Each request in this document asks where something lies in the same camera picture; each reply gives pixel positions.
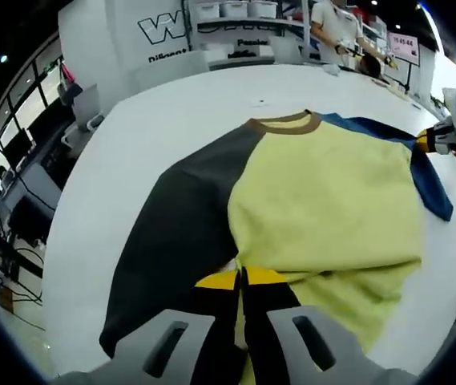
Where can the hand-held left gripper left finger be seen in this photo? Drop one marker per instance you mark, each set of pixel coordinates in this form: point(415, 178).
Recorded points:
point(163, 353)

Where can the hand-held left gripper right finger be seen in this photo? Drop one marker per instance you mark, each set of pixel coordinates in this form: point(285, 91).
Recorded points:
point(291, 353)

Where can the yellow blue dark garment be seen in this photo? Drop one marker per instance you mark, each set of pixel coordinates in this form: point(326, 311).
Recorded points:
point(311, 192)

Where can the display screen on stand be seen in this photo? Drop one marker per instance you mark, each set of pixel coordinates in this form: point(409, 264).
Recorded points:
point(403, 46)

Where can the small white object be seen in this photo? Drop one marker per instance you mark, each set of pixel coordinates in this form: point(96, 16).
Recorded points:
point(332, 69)

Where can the grey office chair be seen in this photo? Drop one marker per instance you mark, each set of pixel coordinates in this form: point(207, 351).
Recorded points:
point(87, 104)
point(284, 50)

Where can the grey metal shelving rack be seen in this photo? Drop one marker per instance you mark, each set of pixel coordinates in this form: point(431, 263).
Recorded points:
point(251, 25)

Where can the row of white storage bins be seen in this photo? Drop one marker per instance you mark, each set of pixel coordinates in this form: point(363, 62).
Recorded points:
point(233, 8)

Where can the black computer monitor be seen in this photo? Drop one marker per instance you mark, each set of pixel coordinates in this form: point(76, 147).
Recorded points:
point(19, 150)

